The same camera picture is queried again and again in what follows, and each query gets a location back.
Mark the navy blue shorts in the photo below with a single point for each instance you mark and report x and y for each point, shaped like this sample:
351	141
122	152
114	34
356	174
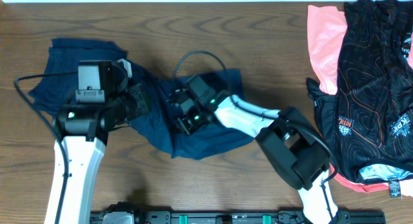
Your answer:
170	130

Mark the pink garment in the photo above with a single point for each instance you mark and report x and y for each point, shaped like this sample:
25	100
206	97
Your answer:
326	28

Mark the folded navy shorts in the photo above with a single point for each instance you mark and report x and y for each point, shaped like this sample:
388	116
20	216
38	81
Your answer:
64	56

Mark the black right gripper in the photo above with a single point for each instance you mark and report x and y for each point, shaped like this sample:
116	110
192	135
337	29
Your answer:
183	120

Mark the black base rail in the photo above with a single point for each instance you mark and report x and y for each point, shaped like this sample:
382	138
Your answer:
123	212

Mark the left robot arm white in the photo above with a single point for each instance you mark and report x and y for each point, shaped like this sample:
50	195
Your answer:
84	127

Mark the black patterned shirt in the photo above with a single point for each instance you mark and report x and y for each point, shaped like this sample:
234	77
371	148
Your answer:
368	122

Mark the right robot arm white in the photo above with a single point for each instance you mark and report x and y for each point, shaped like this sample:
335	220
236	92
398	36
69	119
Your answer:
299	155

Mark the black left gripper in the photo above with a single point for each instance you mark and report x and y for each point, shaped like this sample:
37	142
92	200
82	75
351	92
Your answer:
141	104

